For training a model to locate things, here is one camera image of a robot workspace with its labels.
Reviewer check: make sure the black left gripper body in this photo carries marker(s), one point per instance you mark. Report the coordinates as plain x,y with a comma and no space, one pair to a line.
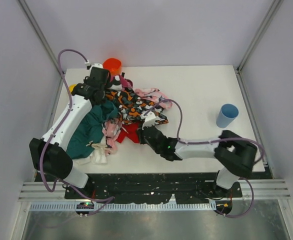
109,83

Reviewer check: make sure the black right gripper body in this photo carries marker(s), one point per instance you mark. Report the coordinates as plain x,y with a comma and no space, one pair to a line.
143,133

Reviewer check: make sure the red cloth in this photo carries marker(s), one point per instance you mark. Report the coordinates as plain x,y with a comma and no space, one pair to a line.
130,132

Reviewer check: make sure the orange black camouflage cloth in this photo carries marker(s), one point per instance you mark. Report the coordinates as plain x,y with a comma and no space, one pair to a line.
130,106

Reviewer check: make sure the pink camouflage garment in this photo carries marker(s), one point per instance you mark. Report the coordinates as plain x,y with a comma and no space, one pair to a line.
112,128

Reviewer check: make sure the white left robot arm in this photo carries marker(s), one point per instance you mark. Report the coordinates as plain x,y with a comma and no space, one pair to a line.
49,153

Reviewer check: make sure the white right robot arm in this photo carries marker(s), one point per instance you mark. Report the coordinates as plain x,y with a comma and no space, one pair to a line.
236,154

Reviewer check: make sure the light pink patterned cloth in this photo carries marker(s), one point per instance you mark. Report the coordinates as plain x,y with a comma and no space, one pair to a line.
154,95

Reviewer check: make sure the white cloth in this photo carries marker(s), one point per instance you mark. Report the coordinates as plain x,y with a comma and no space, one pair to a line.
97,157

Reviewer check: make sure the orange plastic cup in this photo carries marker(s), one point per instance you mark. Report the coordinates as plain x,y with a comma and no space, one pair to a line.
113,65

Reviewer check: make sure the yellow lemon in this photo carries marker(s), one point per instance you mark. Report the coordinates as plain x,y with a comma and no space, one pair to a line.
72,89

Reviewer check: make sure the teal green shorts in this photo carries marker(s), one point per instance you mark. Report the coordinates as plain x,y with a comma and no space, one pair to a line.
90,130

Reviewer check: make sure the blue plastic cup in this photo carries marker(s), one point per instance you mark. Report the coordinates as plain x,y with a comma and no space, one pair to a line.
228,112

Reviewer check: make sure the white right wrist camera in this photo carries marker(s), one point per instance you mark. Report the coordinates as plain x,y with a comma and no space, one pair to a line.
148,118

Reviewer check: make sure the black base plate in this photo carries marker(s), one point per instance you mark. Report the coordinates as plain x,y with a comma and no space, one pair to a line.
154,188

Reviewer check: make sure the white slotted cable duct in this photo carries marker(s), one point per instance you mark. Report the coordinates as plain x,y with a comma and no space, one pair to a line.
115,207

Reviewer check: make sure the left aluminium frame post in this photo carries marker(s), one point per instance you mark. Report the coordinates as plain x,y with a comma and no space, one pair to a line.
38,31

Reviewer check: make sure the aluminium frame post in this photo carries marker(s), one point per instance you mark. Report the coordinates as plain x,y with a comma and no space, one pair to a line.
38,31
263,27

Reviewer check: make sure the right aluminium frame post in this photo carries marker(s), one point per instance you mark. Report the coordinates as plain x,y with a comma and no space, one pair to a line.
263,27

